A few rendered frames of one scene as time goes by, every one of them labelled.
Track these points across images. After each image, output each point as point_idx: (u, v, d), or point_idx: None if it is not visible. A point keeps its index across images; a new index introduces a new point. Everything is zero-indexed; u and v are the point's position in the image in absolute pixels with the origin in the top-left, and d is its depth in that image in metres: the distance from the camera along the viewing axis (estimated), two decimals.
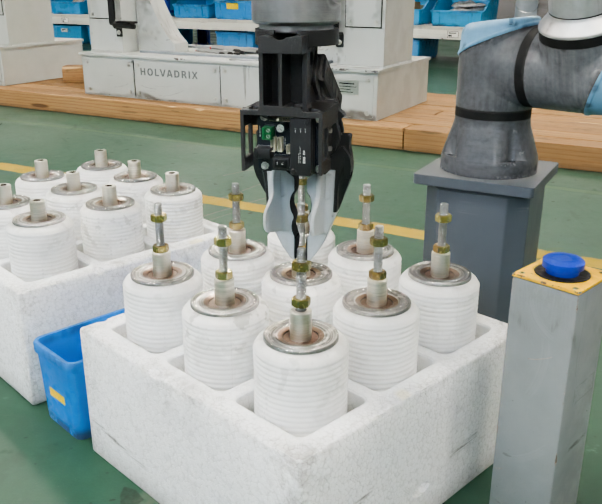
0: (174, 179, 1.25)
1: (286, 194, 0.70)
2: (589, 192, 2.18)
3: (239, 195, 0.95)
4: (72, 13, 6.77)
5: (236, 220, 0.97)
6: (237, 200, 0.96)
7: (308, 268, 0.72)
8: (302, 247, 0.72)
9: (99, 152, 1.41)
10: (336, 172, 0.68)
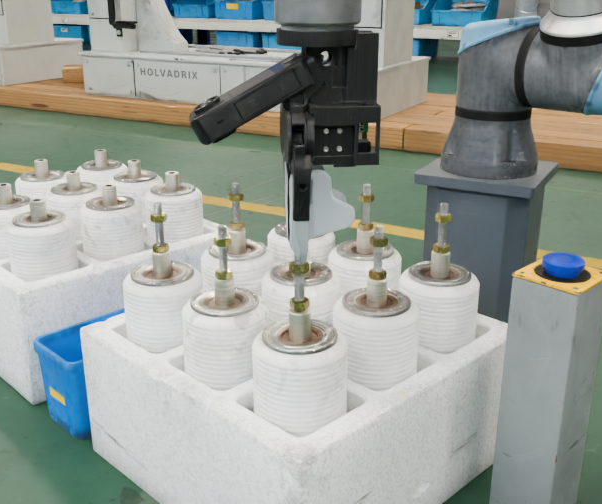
0: (174, 179, 1.25)
1: None
2: (589, 192, 2.18)
3: (239, 195, 0.95)
4: (72, 13, 6.77)
5: (236, 220, 0.97)
6: (237, 200, 0.96)
7: (289, 268, 0.73)
8: None
9: (99, 152, 1.41)
10: None
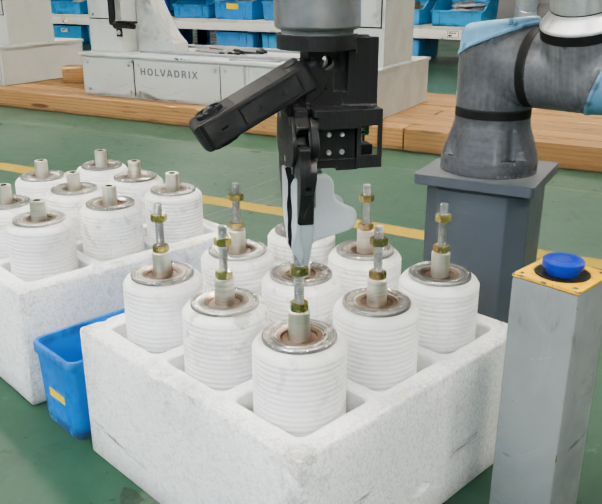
0: (174, 179, 1.25)
1: None
2: (589, 192, 2.18)
3: (239, 195, 0.95)
4: (72, 13, 6.77)
5: (236, 220, 0.97)
6: (237, 200, 0.96)
7: (291, 273, 0.72)
8: None
9: (99, 152, 1.41)
10: None
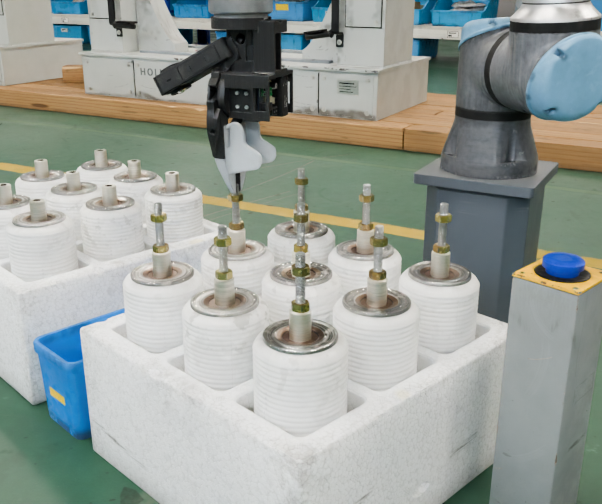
0: (174, 179, 1.25)
1: (231, 144, 0.93)
2: (589, 192, 2.18)
3: (239, 192, 0.97)
4: (72, 13, 6.77)
5: (239, 219, 0.98)
6: (240, 198, 0.97)
7: (293, 273, 0.72)
8: (302, 253, 0.72)
9: (99, 152, 1.41)
10: None
